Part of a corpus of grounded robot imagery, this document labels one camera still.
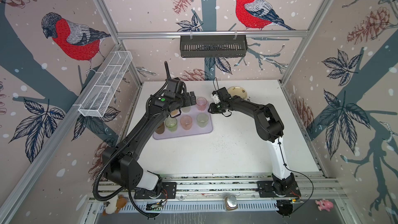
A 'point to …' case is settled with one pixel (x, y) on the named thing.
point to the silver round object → (230, 202)
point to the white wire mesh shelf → (95, 102)
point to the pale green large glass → (186, 109)
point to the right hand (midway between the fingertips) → (210, 111)
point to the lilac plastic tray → (194, 130)
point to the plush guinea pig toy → (113, 206)
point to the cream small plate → (238, 90)
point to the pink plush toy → (324, 204)
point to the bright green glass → (171, 124)
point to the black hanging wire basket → (213, 46)
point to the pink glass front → (201, 103)
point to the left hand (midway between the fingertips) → (188, 98)
